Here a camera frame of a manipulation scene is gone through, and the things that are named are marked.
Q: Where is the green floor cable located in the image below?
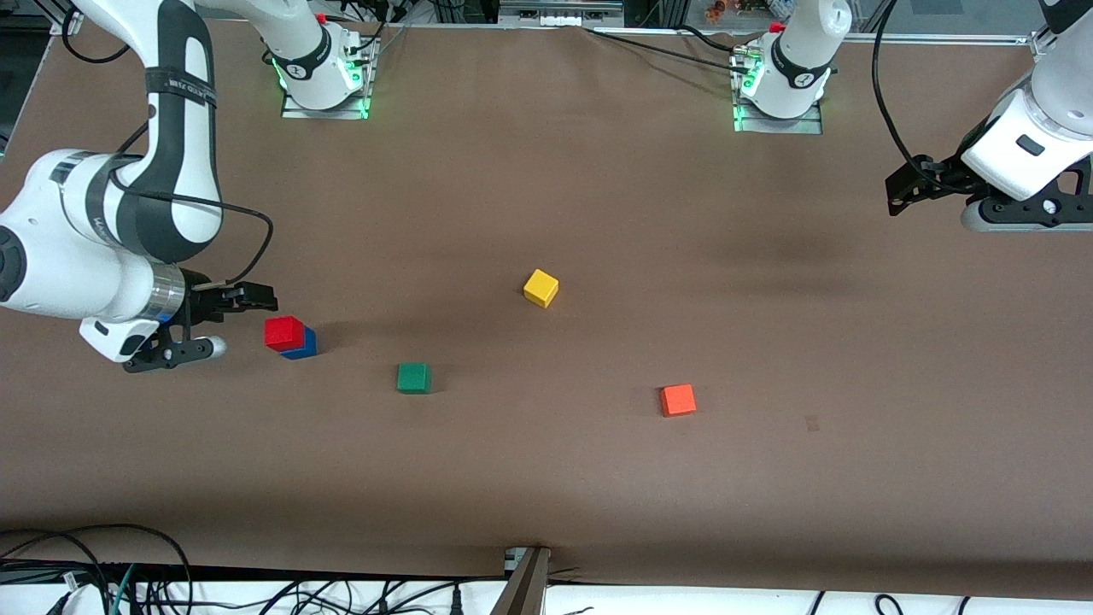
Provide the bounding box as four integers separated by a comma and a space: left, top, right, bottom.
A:
109, 565, 137, 615

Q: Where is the white power strip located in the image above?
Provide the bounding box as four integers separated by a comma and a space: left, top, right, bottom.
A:
500, 0, 624, 28

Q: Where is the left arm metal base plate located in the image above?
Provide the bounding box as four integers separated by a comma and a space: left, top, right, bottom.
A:
732, 47, 825, 136

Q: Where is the grey metal camera post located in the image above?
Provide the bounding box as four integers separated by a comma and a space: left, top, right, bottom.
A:
491, 547, 552, 615

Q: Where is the orange wooden block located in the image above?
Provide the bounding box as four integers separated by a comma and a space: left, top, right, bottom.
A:
659, 384, 698, 419

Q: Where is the black camera cable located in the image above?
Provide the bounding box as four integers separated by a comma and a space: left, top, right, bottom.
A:
61, 7, 275, 287
871, 0, 961, 190

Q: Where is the yellow wooden block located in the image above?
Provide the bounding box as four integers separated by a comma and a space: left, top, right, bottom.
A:
523, 268, 560, 309

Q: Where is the black left camera cable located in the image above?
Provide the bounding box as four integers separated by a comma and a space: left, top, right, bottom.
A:
871, 0, 961, 190

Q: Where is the black looped floor cable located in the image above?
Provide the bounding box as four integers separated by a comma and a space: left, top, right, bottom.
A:
0, 524, 194, 615

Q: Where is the black base cable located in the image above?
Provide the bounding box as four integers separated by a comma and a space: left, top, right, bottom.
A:
585, 26, 752, 69

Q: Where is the black right camera cable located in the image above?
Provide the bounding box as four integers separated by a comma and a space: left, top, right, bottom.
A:
61, 7, 275, 287

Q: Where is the aluminium frame corner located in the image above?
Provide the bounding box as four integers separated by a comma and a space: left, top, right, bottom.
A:
34, 0, 86, 35

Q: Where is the red wooden block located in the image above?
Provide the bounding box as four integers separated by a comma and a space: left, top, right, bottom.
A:
264, 315, 306, 353

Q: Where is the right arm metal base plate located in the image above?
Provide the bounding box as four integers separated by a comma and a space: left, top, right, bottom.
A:
280, 34, 377, 120

